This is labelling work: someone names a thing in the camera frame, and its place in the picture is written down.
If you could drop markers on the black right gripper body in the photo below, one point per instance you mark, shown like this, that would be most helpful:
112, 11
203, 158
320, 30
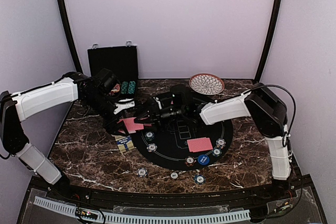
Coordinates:
171, 115

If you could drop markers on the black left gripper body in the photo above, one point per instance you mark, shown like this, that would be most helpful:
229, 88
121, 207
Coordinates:
97, 103

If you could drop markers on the red playing card deck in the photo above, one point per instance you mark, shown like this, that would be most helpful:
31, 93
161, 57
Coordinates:
131, 126

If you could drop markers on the red card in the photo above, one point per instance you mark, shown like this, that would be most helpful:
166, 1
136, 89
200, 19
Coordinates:
199, 144

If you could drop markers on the blue white chip stack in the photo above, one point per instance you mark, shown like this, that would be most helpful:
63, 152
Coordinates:
142, 172

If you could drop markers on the blue small blind button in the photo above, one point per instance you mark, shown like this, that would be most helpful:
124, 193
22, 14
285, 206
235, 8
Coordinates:
203, 160

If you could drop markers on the brown white chip stack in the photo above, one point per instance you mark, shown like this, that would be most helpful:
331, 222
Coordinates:
174, 175

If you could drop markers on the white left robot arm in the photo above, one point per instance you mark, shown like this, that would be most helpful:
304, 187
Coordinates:
18, 108

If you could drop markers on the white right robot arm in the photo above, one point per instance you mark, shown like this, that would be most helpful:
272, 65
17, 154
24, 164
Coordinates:
269, 114

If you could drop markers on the boxed card deck in case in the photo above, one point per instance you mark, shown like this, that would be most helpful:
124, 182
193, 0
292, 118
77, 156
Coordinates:
115, 91

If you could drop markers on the gold card box base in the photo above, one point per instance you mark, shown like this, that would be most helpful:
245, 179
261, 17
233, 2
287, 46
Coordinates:
124, 143

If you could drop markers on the green chip row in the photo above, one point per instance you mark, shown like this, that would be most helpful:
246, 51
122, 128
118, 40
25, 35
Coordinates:
124, 87

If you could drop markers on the teal chip row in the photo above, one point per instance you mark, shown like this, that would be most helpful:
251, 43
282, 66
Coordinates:
131, 87

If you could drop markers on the round black poker mat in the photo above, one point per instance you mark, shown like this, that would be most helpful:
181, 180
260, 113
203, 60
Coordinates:
171, 140

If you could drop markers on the black poker chip case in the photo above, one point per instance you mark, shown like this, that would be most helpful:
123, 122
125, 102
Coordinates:
121, 60

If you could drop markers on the patterned ceramic plate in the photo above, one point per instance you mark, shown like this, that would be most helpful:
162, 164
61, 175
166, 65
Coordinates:
206, 84

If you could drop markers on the left black frame post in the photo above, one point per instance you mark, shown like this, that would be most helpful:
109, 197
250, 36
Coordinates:
69, 37

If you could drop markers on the black frame post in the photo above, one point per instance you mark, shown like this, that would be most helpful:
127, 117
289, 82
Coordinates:
69, 37
268, 40

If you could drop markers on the white slotted cable duct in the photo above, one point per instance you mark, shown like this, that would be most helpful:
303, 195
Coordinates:
87, 215

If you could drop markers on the right black frame post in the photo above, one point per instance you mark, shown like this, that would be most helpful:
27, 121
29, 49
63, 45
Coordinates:
268, 40

